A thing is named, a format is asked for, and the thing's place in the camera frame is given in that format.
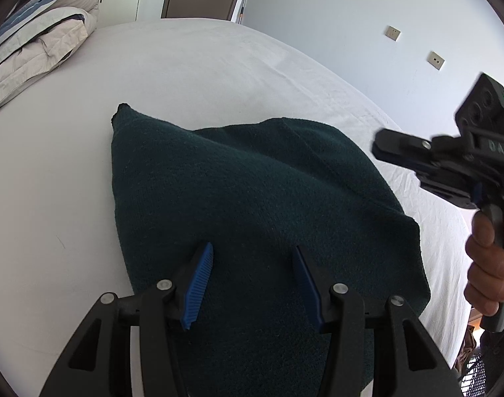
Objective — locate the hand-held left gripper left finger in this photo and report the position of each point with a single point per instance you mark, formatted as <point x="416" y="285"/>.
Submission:
<point x="198" y="287"/>

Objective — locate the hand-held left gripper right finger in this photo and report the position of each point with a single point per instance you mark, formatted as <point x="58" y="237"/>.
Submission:
<point x="307" y="287"/>

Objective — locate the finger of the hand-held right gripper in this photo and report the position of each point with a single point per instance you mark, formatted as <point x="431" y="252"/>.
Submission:
<point x="446" y="184"/>
<point x="400" y="147"/>

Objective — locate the dark green knit sweater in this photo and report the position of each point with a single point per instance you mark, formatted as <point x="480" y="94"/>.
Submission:
<point x="243" y="182"/>

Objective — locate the person's right hand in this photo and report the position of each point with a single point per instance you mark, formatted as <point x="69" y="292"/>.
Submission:
<point x="485" y="269"/>

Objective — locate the black mesh chair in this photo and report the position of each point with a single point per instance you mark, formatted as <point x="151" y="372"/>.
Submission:
<point x="475" y="376"/>

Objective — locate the wooden stick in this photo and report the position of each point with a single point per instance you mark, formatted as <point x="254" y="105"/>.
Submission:
<point x="243" y="4"/>

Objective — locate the white bed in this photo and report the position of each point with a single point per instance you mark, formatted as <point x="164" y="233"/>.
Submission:
<point x="173" y="62"/>

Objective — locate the blue striped beige pillow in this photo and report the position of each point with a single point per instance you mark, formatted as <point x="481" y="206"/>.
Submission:
<point x="32" y="2"/>

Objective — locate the wall socket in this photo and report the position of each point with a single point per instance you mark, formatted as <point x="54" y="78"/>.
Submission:
<point x="436" y="60"/>
<point x="392" y="32"/>

